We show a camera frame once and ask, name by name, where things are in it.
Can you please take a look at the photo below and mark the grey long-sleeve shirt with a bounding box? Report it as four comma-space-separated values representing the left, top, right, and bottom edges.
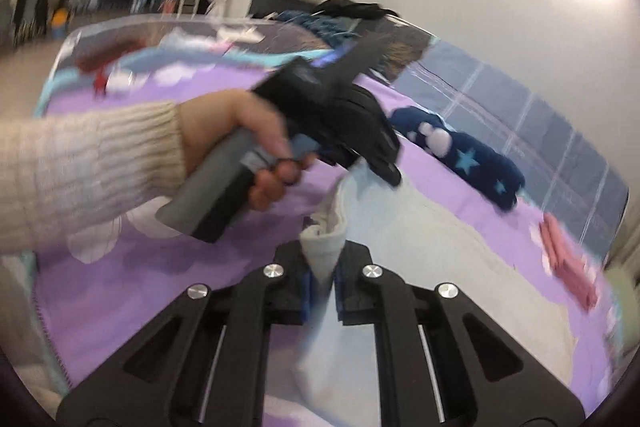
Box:
294, 166, 573, 426

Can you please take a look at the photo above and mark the cream knit sweater forearm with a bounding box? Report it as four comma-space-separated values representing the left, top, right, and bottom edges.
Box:
1, 102, 186, 254

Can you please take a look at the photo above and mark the person's left hand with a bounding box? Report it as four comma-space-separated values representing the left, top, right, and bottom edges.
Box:
178, 89, 317, 211

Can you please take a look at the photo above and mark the teal fuzzy blanket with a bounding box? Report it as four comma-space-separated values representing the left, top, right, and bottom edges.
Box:
276, 10, 359, 49

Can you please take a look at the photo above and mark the black garment on headboard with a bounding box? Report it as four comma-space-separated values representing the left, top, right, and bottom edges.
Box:
311, 0, 399, 20

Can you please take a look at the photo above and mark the purple floral bed sheet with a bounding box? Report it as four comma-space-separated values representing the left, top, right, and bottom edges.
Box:
31, 18, 632, 417

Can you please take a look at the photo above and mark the navy star fleece blanket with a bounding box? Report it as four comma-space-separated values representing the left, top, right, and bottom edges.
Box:
390, 106, 525, 211

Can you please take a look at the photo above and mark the folded pink garment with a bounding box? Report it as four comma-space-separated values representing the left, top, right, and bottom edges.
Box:
539, 212, 598, 312

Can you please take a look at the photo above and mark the green pillow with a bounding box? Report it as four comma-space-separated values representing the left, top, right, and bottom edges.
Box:
604, 265, 639, 359

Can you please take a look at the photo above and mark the blue plaid headboard cover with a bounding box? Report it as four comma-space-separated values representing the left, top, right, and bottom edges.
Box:
385, 40, 629, 259

